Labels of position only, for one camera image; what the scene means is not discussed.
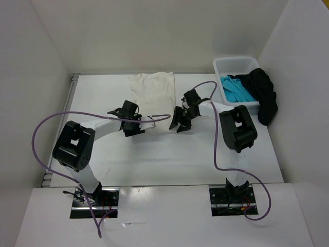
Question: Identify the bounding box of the white t shirt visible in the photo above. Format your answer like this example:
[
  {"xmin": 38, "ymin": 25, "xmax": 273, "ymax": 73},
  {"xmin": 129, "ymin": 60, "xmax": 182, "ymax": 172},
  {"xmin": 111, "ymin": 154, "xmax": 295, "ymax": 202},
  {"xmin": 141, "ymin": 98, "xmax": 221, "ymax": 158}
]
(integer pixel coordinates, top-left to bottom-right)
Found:
[{"xmin": 129, "ymin": 72, "xmax": 175, "ymax": 116}]

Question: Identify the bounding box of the white plastic basket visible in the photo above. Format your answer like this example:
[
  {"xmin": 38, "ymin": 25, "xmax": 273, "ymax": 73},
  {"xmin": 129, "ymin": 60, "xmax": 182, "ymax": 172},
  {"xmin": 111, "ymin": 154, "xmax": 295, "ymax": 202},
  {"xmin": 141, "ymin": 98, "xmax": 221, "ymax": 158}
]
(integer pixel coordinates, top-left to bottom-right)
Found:
[{"xmin": 213, "ymin": 56, "xmax": 260, "ymax": 115}]

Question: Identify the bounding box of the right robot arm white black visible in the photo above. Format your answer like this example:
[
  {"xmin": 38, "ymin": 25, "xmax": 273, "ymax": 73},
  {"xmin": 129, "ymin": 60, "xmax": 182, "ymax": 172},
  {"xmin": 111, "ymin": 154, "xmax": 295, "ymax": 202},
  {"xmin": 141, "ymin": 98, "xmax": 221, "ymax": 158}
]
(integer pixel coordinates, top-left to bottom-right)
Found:
[{"xmin": 169, "ymin": 89, "xmax": 258, "ymax": 202}]

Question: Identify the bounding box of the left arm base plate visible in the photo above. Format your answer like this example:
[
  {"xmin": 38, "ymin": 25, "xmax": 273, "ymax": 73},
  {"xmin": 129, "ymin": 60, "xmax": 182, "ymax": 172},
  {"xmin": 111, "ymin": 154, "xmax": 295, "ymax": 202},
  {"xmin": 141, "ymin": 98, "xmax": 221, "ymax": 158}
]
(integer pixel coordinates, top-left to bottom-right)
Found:
[{"xmin": 69, "ymin": 187, "xmax": 121, "ymax": 220}]

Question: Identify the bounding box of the black t shirt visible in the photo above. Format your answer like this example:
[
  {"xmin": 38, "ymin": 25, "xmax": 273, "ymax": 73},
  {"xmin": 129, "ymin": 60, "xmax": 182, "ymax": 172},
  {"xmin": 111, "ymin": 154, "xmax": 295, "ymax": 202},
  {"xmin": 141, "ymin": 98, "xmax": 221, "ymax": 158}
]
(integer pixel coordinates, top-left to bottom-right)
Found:
[{"xmin": 228, "ymin": 68, "xmax": 278, "ymax": 126}]

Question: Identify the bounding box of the cyan t shirt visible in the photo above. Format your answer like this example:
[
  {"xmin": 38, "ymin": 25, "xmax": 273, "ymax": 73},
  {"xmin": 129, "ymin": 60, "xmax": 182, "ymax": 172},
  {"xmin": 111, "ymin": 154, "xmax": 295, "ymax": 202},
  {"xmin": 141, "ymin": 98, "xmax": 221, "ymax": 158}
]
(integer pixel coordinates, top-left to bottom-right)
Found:
[{"xmin": 221, "ymin": 76, "xmax": 256, "ymax": 102}]

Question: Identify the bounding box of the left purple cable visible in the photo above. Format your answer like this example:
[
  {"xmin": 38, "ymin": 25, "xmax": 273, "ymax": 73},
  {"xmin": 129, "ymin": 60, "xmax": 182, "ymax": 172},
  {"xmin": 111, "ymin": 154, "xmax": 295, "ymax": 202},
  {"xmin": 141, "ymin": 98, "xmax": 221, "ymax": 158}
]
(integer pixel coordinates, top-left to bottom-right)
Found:
[{"xmin": 31, "ymin": 111, "xmax": 172, "ymax": 239}]

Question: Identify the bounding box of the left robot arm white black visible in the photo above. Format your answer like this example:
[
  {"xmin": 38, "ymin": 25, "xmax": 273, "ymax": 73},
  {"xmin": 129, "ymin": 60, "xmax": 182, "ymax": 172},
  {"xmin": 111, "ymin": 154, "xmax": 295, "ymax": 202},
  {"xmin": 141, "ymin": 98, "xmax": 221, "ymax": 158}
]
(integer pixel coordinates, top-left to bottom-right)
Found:
[{"xmin": 52, "ymin": 100, "xmax": 145, "ymax": 206}]

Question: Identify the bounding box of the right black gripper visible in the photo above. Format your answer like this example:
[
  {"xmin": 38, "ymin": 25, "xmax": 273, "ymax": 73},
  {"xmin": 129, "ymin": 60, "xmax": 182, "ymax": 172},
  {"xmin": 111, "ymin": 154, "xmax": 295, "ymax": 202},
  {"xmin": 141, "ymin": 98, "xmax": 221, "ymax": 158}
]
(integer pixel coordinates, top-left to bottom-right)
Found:
[{"xmin": 169, "ymin": 106, "xmax": 197, "ymax": 133}]

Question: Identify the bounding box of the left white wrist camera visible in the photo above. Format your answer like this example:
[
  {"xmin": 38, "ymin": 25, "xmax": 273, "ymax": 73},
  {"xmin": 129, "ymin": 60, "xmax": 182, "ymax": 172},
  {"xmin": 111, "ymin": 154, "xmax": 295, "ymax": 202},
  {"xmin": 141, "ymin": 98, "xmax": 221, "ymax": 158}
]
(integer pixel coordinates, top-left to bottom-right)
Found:
[{"xmin": 139, "ymin": 116, "xmax": 156, "ymax": 130}]

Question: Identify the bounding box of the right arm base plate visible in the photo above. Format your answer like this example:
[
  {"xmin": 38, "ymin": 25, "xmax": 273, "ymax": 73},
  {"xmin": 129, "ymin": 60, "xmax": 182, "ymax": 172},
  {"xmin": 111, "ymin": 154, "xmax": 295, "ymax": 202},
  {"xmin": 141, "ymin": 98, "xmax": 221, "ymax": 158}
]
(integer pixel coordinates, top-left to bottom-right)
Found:
[{"xmin": 209, "ymin": 186, "xmax": 258, "ymax": 217}]

